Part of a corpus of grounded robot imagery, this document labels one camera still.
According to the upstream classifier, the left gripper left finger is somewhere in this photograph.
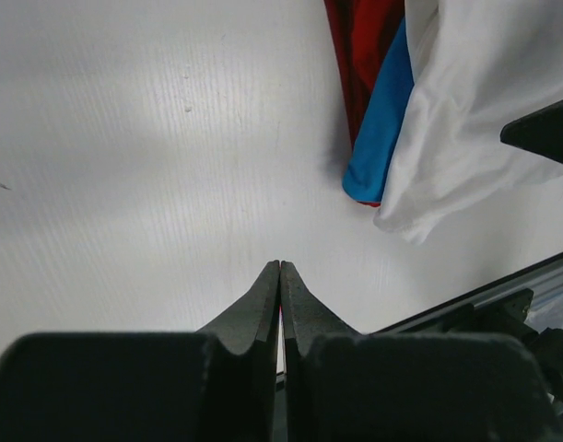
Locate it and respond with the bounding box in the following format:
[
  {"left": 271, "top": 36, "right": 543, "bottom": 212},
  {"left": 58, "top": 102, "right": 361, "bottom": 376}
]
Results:
[{"left": 197, "top": 261, "right": 280, "bottom": 441}]

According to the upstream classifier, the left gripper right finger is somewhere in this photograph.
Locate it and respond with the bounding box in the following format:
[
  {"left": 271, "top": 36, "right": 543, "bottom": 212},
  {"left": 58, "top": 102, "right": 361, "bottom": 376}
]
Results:
[{"left": 279, "top": 262, "right": 369, "bottom": 441}]

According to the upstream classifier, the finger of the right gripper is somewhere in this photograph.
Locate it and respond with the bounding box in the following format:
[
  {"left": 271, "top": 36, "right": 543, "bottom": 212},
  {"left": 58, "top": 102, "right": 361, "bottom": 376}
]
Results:
[{"left": 499, "top": 99, "right": 563, "bottom": 165}]

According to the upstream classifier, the white t shirt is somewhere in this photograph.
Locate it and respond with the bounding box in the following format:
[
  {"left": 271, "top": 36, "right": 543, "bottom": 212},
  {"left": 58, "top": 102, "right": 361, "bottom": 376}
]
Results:
[{"left": 374, "top": 0, "right": 563, "bottom": 243}]

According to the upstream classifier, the blue t shirt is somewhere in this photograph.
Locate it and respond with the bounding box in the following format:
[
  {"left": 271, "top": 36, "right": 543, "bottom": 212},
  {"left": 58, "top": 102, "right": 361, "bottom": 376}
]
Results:
[{"left": 342, "top": 21, "right": 414, "bottom": 206}]

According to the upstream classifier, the red t shirt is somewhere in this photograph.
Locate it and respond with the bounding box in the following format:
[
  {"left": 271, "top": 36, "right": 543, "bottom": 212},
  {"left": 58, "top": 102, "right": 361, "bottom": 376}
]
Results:
[{"left": 323, "top": 0, "right": 406, "bottom": 208}]

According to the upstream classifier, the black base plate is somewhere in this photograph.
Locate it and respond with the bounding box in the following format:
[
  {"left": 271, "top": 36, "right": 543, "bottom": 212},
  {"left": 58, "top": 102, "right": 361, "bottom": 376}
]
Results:
[{"left": 271, "top": 248, "right": 563, "bottom": 442}]

